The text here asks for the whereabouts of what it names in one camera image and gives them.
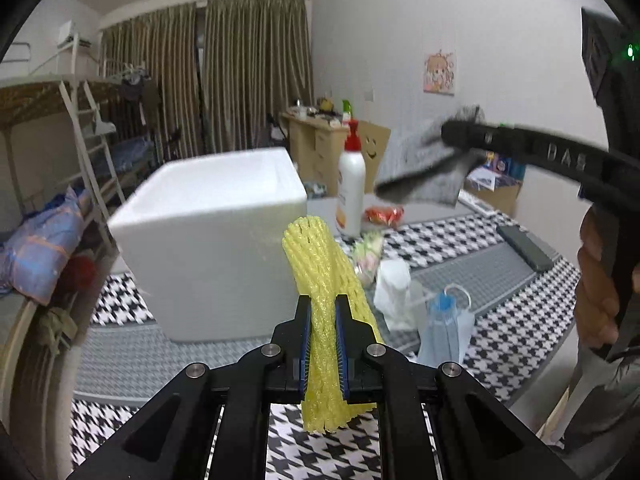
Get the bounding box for white bed ladder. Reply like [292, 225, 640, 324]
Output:
[59, 77, 128, 211]

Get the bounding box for red snack packet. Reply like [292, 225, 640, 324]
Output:
[364, 205, 405, 230]

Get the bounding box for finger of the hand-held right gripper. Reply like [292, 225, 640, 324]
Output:
[374, 152, 483, 201]
[442, 119, 618, 192]

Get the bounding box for beige knotted cloth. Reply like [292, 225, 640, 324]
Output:
[37, 305, 78, 356]

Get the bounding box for brown curtain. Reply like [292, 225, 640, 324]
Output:
[100, 2, 201, 161]
[202, 0, 315, 153]

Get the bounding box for hanging dark clothes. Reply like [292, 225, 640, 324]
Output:
[119, 62, 161, 126]

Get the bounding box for white tissue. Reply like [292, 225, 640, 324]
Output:
[374, 259, 418, 332]

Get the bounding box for houndstooth tablecloth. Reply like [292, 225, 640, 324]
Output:
[70, 212, 586, 480]

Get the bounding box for blue checked blanket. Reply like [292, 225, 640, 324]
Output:
[0, 186, 93, 306]

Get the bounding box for person's right forearm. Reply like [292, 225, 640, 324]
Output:
[537, 342, 640, 461]

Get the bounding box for white pump bottle red top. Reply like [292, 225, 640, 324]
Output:
[334, 120, 368, 238]

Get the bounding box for green and pink snack packet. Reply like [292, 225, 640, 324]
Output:
[351, 232, 385, 286]

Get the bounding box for yellow foam fruit net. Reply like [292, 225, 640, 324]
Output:
[281, 216, 386, 436]

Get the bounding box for white foam box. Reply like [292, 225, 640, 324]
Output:
[107, 147, 308, 345]

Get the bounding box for red fluffy object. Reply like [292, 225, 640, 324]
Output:
[65, 255, 98, 286]

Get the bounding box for cartoon wall poster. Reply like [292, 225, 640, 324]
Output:
[423, 50, 457, 96]

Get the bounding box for blue mattress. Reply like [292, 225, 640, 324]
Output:
[107, 137, 156, 176]

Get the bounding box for white air conditioner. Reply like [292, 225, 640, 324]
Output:
[57, 21, 96, 51]

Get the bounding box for person's right hand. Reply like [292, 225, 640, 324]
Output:
[574, 207, 640, 351]

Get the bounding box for white metal bunk bed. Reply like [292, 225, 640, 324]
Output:
[0, 42, 166, 311]

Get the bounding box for white remote control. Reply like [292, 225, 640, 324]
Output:
[457, 192, 496, 216]

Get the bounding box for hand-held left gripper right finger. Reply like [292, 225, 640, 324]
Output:
[334, 294, 581, 480]

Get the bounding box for black phone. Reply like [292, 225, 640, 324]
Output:
[496, 225, 555, 272]

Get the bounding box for wooden smiley chair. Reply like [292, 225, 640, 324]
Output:
[357, 120, 392, 193]

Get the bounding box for grey sock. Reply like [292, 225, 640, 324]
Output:
[374, 105, 488, 207]

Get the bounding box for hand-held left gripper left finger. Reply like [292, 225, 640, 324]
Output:
[67, 295, 313, 480]

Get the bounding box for plain wooden desk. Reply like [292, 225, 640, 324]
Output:
[281, 110, 351, 186]

